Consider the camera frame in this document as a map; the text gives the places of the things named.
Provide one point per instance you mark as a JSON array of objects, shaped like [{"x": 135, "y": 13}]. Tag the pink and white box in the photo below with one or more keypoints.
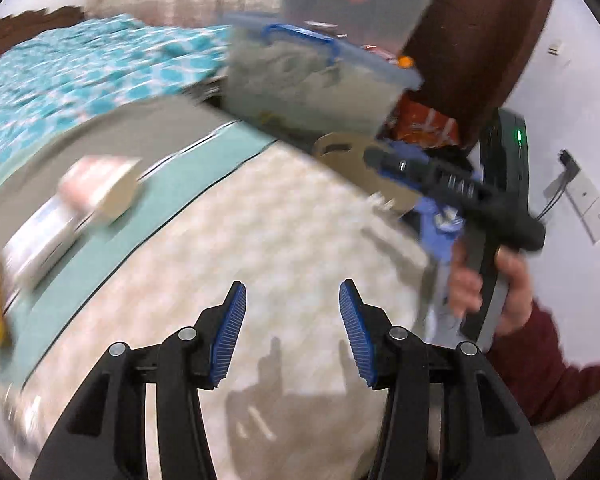
[{"x": 100, "y": 187}]

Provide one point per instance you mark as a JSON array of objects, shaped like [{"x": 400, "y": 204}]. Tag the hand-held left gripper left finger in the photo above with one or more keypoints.
[{"x": 228, "y": 332}]

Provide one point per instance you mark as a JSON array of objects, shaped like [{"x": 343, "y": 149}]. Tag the brown cardboard piece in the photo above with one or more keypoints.
[{"x": 350, "y": 160}]

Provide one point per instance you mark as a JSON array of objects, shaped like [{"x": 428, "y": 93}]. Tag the small white wall fixture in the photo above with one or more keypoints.
[{"x": 556, "y": 48}]

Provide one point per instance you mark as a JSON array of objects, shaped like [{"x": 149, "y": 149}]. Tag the person's right forearm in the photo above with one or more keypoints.
[{"x": 555, "y": 365}]

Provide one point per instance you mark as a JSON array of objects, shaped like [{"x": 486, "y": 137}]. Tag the brown wooden door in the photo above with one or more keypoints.
[{"x": 470, "y": 45}]

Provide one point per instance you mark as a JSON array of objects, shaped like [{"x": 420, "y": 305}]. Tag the cream patterned table cover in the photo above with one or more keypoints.
[{"x": 280, "y": 240}]

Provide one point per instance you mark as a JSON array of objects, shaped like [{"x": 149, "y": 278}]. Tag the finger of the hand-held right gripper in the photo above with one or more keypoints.
[{"x": 387, "y": 162}]

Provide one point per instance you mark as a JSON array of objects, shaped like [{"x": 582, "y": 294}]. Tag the white flat box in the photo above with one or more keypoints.
[{"x": 42, "y": 242}]

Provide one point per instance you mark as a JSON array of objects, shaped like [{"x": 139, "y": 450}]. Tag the dark wooden headboard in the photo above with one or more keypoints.
[{"x": 20, "y": 27}]

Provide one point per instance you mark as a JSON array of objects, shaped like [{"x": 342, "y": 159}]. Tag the small orange ball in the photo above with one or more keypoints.
[{"x": 405, "y": 62}]

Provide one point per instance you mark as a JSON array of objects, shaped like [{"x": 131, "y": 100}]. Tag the white wall switch plate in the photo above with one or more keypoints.
[{"x": 587, "y": 205}]

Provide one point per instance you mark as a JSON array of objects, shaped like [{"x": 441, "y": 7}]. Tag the orange snack bag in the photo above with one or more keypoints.
[{"x": 425, "y": 122}]

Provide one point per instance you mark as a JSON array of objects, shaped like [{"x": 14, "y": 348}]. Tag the teal table mat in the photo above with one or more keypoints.
[{"x": 145, "y": 205}]

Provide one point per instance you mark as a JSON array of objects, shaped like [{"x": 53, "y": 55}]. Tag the teal patterned blanket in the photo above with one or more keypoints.
[{"x": 80, "y": 75}]

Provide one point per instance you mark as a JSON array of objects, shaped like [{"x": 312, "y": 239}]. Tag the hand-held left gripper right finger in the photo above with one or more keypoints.
[{"x": 355, "y": 332}]

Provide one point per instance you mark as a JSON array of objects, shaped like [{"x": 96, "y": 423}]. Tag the person's right hand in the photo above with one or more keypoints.
[{"x": 515, "y": 290}]

